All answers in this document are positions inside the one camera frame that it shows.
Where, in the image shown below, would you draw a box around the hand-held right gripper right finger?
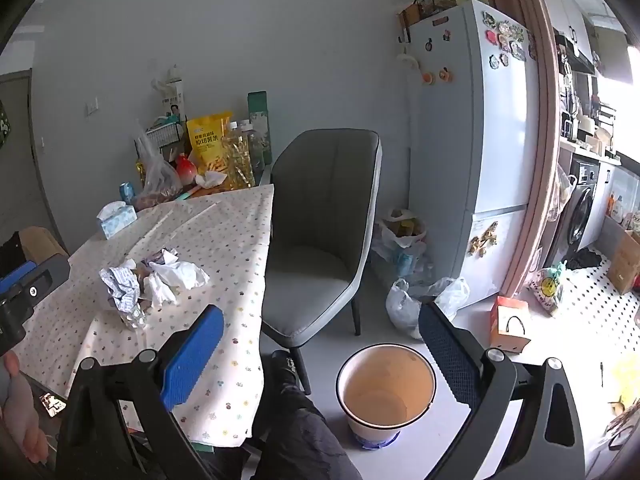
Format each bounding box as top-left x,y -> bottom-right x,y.
415,302 -> 587,480

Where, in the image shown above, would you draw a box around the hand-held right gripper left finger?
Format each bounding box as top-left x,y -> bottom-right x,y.
54,304 -> 225,480

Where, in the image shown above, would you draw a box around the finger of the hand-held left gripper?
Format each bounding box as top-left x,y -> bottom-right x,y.
0,254 -> 71,307

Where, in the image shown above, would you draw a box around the white waste bin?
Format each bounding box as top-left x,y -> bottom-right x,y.
336,344 -> 437,451

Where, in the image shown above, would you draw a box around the silver foil wrapper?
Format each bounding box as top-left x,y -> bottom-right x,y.
99,265 -> 147,332

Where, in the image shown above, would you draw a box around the white tissue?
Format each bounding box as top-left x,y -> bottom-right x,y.
144,260 -> 211,309

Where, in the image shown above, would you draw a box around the purple white wrapper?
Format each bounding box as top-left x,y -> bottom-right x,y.
141,247 -> 179,269

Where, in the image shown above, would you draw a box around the person's left hand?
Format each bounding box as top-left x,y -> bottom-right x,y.
0,350 -> 51,465

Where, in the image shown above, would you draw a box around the brown chair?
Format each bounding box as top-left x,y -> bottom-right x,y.
19,226 -> 69,262

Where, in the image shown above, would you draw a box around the black bag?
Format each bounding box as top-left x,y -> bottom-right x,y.
0,232 -> 22,277

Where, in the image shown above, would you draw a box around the white plastic bag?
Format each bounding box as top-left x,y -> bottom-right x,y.
385,275 -> 472,341

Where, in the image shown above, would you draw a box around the blue tissue box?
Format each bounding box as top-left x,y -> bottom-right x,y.
96,201 -> 138,240

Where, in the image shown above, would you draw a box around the black shoe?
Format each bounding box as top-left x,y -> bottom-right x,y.
269,350 -> 302,392

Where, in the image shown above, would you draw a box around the grey door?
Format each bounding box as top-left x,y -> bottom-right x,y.
0,72 -> 55,243

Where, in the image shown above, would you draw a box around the dotted tablecloth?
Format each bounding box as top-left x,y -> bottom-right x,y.
22,185 -> 275,448

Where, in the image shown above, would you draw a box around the gold fridge decoration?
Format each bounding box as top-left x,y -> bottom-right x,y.
467,221 -> 501,261

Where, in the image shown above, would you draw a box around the yellow smiley bag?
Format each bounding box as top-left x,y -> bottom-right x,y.
530,261 -> 567,317

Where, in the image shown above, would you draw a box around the plastic bag of bottles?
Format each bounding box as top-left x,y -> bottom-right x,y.
372,207 -> 429,277

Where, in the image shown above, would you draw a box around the person's leg in black trousers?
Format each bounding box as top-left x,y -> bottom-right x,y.
251,385 -> 362,480

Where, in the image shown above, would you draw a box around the clear plastic bag of food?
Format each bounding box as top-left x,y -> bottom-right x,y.
132,120 -> 183,211

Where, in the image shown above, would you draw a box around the black cloth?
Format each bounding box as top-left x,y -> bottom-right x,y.
566,248 -> 604,272

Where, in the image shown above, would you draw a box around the small crumpled white napkin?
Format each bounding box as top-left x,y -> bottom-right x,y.
195,171 -> 228,190

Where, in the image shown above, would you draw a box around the grey upholstered chair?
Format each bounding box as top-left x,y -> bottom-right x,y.
260,129 -> 383,396

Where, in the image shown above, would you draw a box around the black washing machine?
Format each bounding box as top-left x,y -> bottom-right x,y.
544,156 -> 601,268

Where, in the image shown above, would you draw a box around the clear hanging plastic bag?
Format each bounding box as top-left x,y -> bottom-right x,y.
546,164 -> 577,222

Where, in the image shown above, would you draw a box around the brown cardboard box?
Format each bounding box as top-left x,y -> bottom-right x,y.
606,230 -> 640,296

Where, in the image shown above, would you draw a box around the cooking oil bottle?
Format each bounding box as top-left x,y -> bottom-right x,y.
220,121 -> 257,191

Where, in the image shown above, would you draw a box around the yellow snack bag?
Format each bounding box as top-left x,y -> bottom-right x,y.
186,111 -> 234,178

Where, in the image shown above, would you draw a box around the white milk carton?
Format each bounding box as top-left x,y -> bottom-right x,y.
151,65 -> 187,126

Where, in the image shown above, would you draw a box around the white refrigerator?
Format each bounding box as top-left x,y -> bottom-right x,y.
407,0 -> 545,311

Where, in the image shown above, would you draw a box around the green tall box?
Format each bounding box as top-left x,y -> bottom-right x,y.
247,91 -> 272,166

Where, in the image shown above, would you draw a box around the orange round fridge magnets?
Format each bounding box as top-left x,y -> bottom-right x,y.
421,66 -> 452,86

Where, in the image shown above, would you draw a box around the cluster of fridge magnets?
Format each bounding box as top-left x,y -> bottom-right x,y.
481,10 -> 537,68

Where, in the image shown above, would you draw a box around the black range hood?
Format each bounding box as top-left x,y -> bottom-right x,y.
554,29 -> 597,77

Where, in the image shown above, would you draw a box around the basket of clutter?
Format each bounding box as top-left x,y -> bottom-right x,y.
397,0 -> 490,43

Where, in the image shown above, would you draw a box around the orange box with handle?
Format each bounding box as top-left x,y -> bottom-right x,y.
489,296 -> 532,356

